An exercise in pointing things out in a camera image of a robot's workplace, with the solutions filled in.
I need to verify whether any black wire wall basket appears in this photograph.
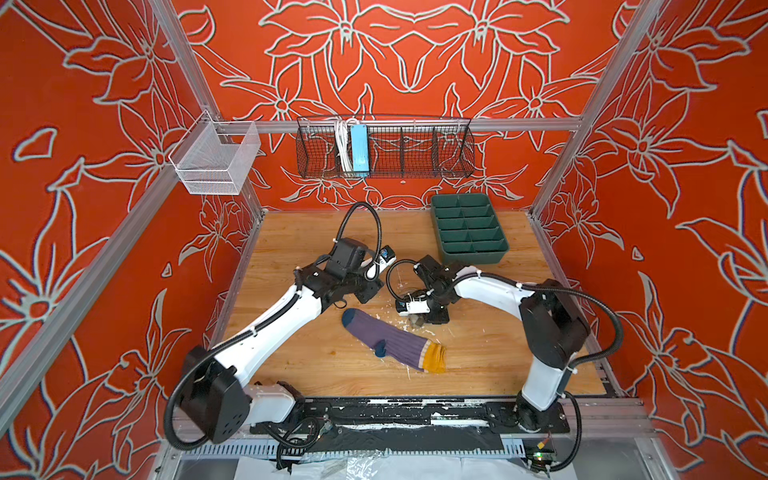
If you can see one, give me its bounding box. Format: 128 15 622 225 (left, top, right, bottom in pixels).
296 114 476 180

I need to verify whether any clear plastic wall bin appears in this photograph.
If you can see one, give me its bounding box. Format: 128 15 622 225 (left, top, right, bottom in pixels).
169 110 261 196

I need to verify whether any purple sock with yellow cuff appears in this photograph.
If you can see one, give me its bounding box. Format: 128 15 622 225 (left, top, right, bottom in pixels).
341 308 447 374

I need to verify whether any green compartment tray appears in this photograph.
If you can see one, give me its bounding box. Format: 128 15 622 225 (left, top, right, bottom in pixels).
430 193 509 265

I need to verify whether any beige brown argyle sock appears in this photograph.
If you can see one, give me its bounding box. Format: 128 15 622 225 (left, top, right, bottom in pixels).
408 314 425 329

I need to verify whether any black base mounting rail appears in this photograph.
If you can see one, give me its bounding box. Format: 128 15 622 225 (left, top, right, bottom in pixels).
248 397 571 436

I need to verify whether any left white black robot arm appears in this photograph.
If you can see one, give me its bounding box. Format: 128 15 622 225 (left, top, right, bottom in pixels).
163 225 396 451

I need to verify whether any light blue box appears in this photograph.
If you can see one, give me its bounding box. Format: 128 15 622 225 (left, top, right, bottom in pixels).
349 123 370 177

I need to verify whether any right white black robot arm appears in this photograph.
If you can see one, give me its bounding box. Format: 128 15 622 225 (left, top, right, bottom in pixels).
385 255 625 474

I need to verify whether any white coiled cable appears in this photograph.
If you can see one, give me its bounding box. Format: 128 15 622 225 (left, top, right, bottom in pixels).
333 119 353 174

